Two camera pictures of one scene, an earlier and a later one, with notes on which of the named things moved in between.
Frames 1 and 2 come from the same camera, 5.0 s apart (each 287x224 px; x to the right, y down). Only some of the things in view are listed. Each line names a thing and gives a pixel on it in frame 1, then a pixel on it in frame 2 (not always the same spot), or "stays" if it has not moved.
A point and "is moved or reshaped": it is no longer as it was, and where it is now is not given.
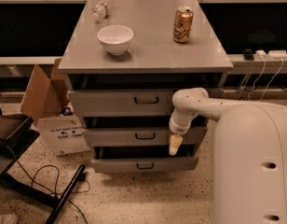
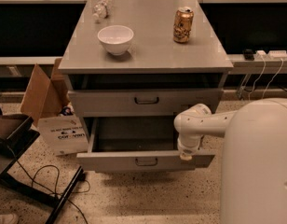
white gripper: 177,127 -> 185,147
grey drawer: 143,136 is moved or reshaped
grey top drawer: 122,102 stays
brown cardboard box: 46,104 stays
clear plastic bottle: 103,7 stays
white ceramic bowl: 116,38 stays
